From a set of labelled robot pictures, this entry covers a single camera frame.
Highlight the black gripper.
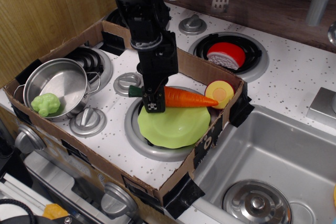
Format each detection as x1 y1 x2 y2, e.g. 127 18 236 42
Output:
136 31 179 113

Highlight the orange toy carrot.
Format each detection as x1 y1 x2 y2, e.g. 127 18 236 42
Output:
128 86 219 110

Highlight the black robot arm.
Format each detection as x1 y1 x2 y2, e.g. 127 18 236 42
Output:
115 0 179 113

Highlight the light green plastic plate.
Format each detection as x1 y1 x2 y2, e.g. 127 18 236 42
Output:
138 107 211 149

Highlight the silver stove knob middle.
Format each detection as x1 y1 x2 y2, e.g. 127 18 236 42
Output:
113 72 143 97

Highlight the silver stove knob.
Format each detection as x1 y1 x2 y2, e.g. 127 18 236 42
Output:
113 72 143 97
69 107 107 137
178 14 207 35

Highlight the yellow red toy fruit half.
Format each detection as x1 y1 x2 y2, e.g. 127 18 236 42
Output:
205 80 235 109

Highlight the silver stove knob front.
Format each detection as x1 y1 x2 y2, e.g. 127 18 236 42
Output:
69 107 107 137

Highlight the front left black burner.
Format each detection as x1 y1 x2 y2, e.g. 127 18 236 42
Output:
65 46 113 91

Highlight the black burner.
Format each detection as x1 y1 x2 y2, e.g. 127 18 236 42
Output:
188 32 269 82
65 46 113 91
103 8 127 28

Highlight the silver stove knob back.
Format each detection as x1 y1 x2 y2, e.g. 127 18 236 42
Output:
178 14 207 35

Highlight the red toy cheese wedge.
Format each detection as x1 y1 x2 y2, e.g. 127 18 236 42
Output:
206 42 246 70

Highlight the small steel pot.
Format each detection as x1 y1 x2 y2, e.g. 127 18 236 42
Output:
14 58 101 122

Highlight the back left black burner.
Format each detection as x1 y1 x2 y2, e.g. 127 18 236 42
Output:
103 8 127 28

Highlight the brown cardboard fence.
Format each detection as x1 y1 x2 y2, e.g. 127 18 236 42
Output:
3 20 255 220

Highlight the back right black burner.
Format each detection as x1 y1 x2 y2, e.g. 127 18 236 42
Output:
188 32 269 82

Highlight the green toy broccoli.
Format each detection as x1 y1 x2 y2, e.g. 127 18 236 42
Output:
30 93 60 117

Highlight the silver oven knob right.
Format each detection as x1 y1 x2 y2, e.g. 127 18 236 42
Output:
100 182 138 219

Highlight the silver oven knob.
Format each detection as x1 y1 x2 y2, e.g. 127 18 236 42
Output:
15 124 46 154
100 182 138 219

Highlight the silver oven knob left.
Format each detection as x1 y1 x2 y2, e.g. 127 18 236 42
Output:
15 124 46 154

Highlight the steel pot lid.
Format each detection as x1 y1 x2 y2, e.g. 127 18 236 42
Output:
222 179 292 223

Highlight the yellow object bottom left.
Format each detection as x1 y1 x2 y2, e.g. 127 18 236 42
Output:
42 204 68 220

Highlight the steel sink basin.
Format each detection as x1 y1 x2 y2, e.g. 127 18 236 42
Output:
194 106 335 223

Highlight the silver faucet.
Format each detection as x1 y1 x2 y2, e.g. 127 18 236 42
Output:
305 0 335 52

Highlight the front right burner ring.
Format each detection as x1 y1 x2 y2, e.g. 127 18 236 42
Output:
124 86 218 163

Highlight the black cable bottom left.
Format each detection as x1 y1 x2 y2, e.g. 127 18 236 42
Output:
0 198 36 224

